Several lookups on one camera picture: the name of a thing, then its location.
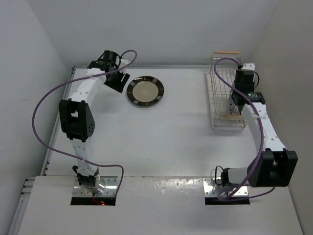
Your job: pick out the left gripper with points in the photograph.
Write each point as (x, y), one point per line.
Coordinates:
(118, 85)

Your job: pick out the black rimmed patterned plate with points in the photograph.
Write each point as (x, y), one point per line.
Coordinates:
(145, 91)

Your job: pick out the blue floral plate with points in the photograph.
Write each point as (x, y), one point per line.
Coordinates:
(233, 109)

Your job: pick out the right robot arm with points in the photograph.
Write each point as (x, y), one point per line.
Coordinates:
(274, 164)

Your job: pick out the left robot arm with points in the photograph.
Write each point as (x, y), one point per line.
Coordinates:
(76, 119)

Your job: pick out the white drip tray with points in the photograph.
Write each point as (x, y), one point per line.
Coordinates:
(218, 96)

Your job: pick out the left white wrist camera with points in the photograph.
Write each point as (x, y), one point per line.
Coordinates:
(123, 65)

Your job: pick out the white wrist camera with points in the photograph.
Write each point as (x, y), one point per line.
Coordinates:
(248, 66)
(123, 65)

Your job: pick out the white wire dish rack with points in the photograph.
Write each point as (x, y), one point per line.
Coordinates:
(226, 69)

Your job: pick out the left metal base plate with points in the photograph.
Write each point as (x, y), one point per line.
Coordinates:
(105, 187)

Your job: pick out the metal base plate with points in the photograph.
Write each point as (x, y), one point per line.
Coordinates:
(105, 187)
(212, 188)

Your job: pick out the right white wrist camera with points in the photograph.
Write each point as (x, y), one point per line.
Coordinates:
(248, 66)

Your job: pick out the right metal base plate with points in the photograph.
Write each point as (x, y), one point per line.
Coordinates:
(212, 188)

